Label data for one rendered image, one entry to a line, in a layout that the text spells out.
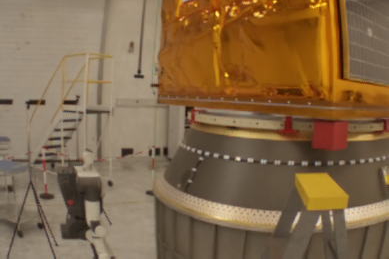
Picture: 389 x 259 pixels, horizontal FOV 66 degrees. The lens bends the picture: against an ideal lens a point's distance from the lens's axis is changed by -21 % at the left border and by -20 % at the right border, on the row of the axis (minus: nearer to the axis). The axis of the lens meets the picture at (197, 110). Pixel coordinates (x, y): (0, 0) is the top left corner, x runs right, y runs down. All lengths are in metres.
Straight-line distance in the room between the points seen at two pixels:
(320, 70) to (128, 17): 8.82
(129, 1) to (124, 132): 3.72
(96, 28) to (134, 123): 2.90
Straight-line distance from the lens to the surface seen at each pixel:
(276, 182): 1.97
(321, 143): 1.75
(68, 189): 2.11
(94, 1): 9.89
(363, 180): 2.13
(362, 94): 1.89
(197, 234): 2.18
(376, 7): 2.08
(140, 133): 10.21
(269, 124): 2.04
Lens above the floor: 1.83
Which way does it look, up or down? 2 degrees down
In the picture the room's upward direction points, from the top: 2 degrees clockwise
